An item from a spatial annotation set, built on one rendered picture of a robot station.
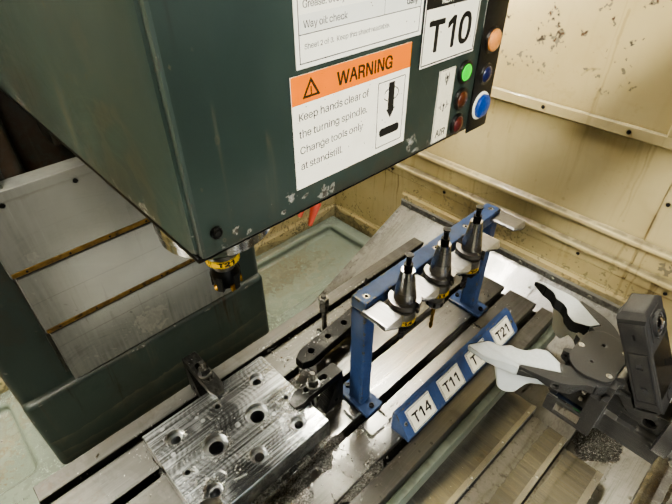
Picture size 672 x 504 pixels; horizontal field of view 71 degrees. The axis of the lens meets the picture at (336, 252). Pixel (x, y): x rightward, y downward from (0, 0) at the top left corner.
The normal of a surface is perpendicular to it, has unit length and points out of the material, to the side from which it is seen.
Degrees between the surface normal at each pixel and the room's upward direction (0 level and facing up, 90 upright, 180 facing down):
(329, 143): 90
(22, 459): 0
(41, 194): 91
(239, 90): 90
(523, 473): 8
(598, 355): 0
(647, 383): 92
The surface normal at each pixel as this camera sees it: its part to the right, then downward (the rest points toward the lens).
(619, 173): -0.72, 0.43
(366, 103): 0.69, 0.44
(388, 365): 0.00, -0.78
